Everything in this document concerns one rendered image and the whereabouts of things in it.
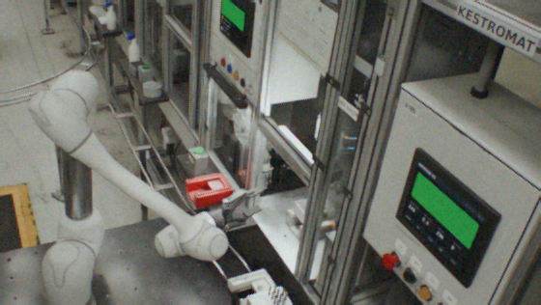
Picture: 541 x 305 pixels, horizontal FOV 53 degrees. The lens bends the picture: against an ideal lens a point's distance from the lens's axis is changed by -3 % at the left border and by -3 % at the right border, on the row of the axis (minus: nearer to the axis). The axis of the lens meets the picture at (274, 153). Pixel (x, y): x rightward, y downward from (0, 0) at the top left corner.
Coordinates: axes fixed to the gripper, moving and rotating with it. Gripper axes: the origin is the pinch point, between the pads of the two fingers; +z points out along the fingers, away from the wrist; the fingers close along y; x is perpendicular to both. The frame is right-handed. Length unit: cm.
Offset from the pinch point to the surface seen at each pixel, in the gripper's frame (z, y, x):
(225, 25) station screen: 10, 55, 33
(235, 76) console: 9.0, 38.1, 24.7
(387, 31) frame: -6, 83, -48
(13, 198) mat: -40, -97, 184
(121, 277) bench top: -44, -34, 26
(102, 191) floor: 11, -100, 161
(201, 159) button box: 1.5, -1.7, 35.5
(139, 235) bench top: -26, -34, 43
